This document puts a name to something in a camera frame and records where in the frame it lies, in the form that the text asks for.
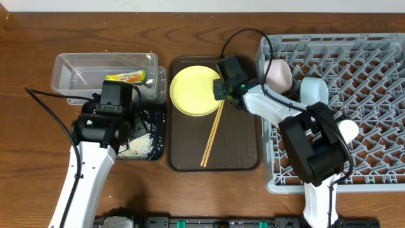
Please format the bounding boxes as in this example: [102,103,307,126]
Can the white rice pile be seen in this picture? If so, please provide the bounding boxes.
[116,109,167,160]

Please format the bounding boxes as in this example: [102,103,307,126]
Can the green orange snack wrapper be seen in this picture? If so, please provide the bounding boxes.
[105,70,146,84]

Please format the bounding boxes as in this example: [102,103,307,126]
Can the yellow plate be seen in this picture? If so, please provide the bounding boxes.
[170,65,221,117]

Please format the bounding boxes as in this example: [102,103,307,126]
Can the pink bowl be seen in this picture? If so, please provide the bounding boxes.
[264,59,292,94]

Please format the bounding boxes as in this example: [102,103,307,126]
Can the light blue bowl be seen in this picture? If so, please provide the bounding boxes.
[300,77,328,105]

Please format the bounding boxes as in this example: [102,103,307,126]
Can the white cup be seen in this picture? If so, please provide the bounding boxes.
[337,120,359,144]

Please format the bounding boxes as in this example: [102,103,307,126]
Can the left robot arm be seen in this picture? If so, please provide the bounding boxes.
[49,80,142,227]

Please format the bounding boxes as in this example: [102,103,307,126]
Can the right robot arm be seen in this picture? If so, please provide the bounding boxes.
[213,56,351,227]

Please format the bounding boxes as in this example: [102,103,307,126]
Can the black waste tray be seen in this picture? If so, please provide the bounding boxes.
[80,101,168,161]

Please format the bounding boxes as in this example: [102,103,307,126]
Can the clear plastic bin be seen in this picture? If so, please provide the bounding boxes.
[51,53,167,104]

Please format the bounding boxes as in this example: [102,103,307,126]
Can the brown serving tray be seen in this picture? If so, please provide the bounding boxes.
[168,56,261,172]

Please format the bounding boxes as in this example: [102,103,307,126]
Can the left wooden chopstick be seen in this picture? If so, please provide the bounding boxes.
[200,100,224,167]

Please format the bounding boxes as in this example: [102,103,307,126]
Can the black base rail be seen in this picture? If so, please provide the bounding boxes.
[93,207,380,228]

